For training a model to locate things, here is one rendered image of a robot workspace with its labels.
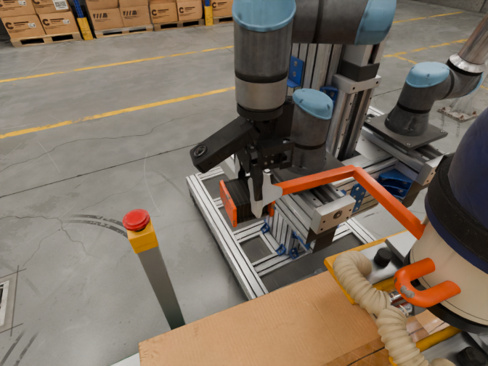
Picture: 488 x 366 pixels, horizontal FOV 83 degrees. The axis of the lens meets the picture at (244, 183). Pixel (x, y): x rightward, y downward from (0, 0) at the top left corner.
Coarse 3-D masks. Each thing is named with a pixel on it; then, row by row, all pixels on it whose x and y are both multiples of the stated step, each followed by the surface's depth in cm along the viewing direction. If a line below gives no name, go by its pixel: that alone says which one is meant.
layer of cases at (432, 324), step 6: (426, 312) 104; (420, 318) 102; (426, 318) 102; (432, 318) 102; (438, 318) 102; (426, 324) 101; (432, 324) 101; (438, 324) 101; (444, 324) 101; (426, 330) 99; (432, 330) 99; (438, 330) 99
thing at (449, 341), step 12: (432, 336) 46; (444, 336) 46; (456, 336) 45; (468, 336) 45; (420, 348) 44; (432, 348) 44; (444, 348) 44; (456, 348) 44; (468, 348) 42; (480, 348) 44; (456, 360) 43; (468, 360) 41; (480, 360) 41
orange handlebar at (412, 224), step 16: (304, 176) 58; (320, 176) 58; (336, 176) 59; (352, 176) 61; (368, 176) 58; (288, 192) 56; (384, 192) 54; (400, 208) 51; (416, 224) 48; (400, 272) 41; (416, 272) 41; (400, 288) 40; (432, 288) 40; (448, 288) 39; (416, 304) 39; (432, 304) 38
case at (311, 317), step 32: (288, 288) 68; (320, 288) 68; (224, 320) 63; (256, 320) 63; (288, 320) 63; (320, 320) 63; (352, 320) 63; (416, 320) 63; (160, 352) 58; (192, 352) 58; (224, 352) 58; (256, 352) 58; (288, 352) 58; (320, 352) 58; (352, 352) 58; (384, 352) 58
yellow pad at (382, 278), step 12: (384, 240) 60; (360, 252) 58; (372, 252) 58; (384, 252) 55; (372, 264) 55; (384, 264) 54; (396, 264) 55; (372, 276) 53; (384, 276) 53; (384, 288) 52
